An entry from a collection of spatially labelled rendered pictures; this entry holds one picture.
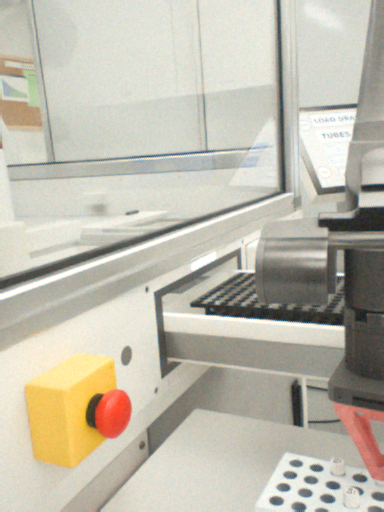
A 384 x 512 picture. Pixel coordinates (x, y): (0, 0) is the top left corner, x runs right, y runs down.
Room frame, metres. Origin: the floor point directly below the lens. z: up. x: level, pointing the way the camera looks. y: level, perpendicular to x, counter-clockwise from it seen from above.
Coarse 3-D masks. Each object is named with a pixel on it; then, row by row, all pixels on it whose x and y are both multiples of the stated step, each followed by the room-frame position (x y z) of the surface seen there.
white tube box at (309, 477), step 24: (288, 456) 0.46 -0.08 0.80; (288, 480) 0.43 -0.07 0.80; (312, 480) 0.43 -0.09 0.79; (336, 480) 0.42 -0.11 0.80; (360, 480) 0.43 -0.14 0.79; (264, 504) 0.40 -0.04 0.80; (288, 504) 0.39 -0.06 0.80; (312, 504) 0.39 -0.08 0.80; (336, 504) 0.39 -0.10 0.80; (360, 504) 0.39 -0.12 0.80
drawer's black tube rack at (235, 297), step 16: (240, 272) 0.81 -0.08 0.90; (224, 288) 0.72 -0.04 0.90; (240, 288) 0.71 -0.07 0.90; (192, 304) 0.66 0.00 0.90; (208, 304) 0.64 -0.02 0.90; (224, 304) 0.64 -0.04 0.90; (240, 304) 0.64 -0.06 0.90; (256, 304) 0.63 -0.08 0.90; (272, 304) 0.62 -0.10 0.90; (288, 304) 0.62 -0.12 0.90; (336, 304) 0.61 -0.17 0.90; (272, 320) 0.65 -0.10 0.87; (288, 320) 0.64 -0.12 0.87; (304, 320) 0.64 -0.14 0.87; (320, 320) 0.64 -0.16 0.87; (336, 320) 0.63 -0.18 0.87
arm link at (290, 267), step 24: (360, 168) 0.44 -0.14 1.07; (360, 192) 0.42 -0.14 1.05; (336, 216) 0.43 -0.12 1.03; (360, 216) 0.42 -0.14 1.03; (264, 240) 0.44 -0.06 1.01; (288, 240) 0.43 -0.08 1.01; (312, 240) 0.42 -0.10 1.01; (264, 264) 0.42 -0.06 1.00; (288, 264) 0.41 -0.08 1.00; (312, 264) 0.41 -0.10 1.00; (264, 288) 0.42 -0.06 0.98; (288, 288) 0.41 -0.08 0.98; (312, 288) 0.40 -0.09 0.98
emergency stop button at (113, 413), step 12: (108, 396) 0.41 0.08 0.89; (120, 396) 0.42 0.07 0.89; (96, 408) 0.42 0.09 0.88; (108, 408) 0.41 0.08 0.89; (120, 408) 0.41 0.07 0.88; (96, 420) 0.41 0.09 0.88; (108, 420) 0.40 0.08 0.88; (120, 420) 0.41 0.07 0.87; (108, 432) 0.40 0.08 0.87; (120, 432) 0.41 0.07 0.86
